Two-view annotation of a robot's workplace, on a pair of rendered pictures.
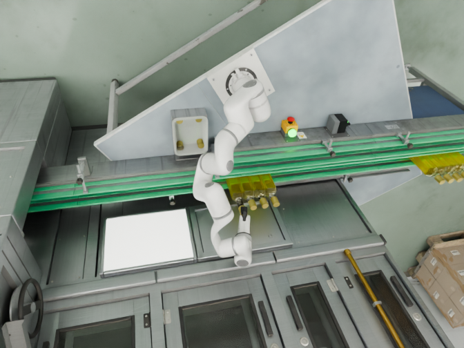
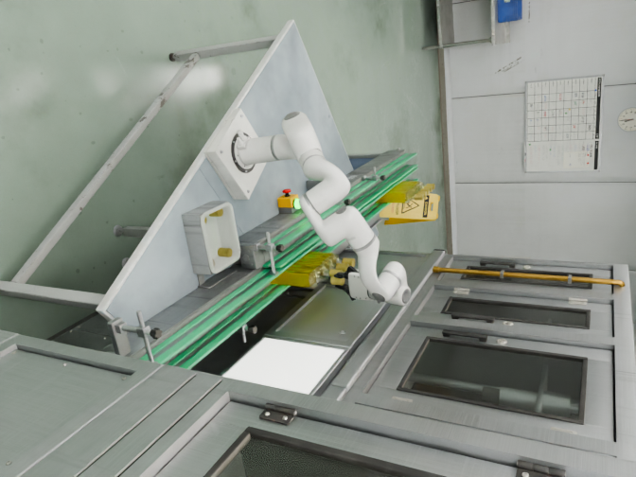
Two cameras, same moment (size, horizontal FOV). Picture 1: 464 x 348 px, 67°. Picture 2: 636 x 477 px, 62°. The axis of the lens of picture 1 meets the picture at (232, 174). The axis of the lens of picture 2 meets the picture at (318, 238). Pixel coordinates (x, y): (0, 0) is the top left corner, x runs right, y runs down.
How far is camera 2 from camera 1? 1.34 m
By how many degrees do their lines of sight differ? 45
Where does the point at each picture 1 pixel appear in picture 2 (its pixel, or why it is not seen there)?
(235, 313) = (441, 354)
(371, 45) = (309, 97)
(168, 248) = (309, 364)
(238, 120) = (315, 143)
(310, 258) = (421, 290)
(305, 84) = not seen: hidden behind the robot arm
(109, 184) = (168, 345)
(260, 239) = (371, 304)
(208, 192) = (351, 213)
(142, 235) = (262, 379)
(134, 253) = not seen: hidden behind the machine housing
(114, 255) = not seen: hidden behind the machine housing
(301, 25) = (260, 82)
